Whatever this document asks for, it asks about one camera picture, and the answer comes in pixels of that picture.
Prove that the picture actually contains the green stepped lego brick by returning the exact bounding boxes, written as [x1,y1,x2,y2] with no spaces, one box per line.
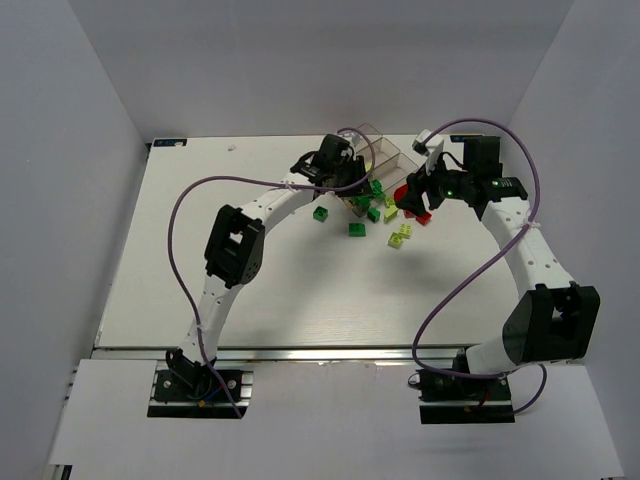
[370,180,385,201]

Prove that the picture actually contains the red flower toy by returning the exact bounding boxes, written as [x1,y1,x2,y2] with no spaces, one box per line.
[393,185,408,202]

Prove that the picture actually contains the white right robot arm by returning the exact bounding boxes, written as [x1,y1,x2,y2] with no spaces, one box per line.
[396,130,600,379]

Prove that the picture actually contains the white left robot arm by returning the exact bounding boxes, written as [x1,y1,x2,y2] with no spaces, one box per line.
[166,127,375,389]

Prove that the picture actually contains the red lego brick right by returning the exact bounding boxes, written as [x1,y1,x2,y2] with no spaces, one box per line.
[415,213,432,225]

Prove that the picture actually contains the lime lego brick lower right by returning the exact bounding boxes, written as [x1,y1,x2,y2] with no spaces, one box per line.
[398,224,412,239]

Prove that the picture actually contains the dark green brick on table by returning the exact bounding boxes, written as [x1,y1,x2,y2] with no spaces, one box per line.
[367,208,381,223]

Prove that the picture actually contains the green lego brick middle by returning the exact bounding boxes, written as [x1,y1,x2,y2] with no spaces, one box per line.
[350,196,371,211]

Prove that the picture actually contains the clear three-compartment organizer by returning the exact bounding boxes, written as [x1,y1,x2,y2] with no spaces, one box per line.
[343,124,418,217]

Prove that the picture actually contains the green square lego brick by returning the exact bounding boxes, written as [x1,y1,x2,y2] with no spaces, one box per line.
[313,206,328,222]

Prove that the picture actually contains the green flat lego brick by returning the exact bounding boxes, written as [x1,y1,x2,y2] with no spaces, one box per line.
[348,223,367,238]

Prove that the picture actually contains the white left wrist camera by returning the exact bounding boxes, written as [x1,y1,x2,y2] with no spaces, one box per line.
[337,128,362,147]

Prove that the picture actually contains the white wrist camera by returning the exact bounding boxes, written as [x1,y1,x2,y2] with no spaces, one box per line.
[412,129,445,174]
[337,128,362,147]

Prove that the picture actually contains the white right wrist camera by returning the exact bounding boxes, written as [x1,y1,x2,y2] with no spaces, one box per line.
[412,129,445,174]

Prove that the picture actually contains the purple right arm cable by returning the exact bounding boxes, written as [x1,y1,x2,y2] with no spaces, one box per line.
[412,118,547,415]

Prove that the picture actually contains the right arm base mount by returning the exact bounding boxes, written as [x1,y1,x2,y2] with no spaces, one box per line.
[407,369,515,425]

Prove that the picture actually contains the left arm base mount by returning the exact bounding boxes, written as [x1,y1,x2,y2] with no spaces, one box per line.
[147,368,253,420]

